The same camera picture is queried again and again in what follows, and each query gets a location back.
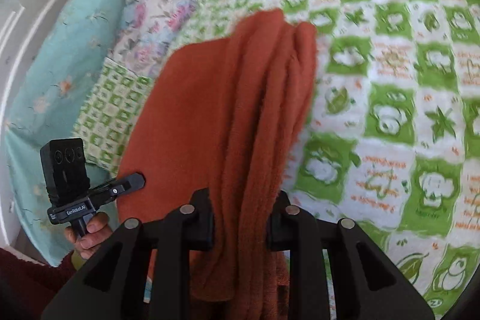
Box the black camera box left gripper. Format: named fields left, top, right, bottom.
left=40, top=138, right=90, bottom=207

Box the teal floral pillow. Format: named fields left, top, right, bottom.
left=2, top=0, right=125, bottom=266

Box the rust orange knit sweater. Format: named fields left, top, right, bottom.
left=117, top=9, right=317, bottom=319

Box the person's left hand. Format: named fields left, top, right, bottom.
left=64, top=212, right=113, bottom=260

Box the green white patterned bedsheet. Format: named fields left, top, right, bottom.
left=72, top=0, right=480, bottom=317

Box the dark red left sleeve forearm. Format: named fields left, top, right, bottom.
left=1, top=249, right=83, bottom=319

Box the pastel floral pillow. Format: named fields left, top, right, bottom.
left=108, top=0, right=197, bottom=79

